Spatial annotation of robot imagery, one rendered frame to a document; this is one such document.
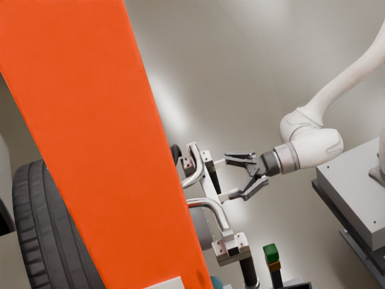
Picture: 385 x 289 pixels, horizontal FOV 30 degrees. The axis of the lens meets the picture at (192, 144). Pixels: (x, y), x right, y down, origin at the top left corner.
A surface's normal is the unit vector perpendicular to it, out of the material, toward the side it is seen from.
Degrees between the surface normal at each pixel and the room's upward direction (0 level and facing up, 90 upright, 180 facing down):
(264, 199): 0
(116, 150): 90
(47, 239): 25
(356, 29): 0
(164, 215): 90
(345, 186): 0
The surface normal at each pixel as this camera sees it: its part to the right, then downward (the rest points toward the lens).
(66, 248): -0.04, -0.28
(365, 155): -0.20, -0.72
